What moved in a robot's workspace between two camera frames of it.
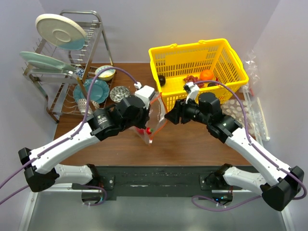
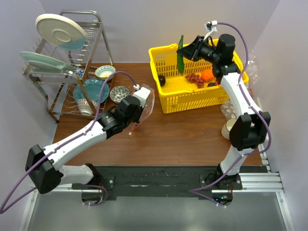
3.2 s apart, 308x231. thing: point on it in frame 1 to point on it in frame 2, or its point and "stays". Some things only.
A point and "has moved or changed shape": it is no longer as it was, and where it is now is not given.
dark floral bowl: (117, 93) stays
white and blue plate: (61, 32) stays
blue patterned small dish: (80, 72) stays
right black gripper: (179, 110) to (192, 51)
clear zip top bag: (158, 112) has moved or changed shape
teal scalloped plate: (99, 91) stays
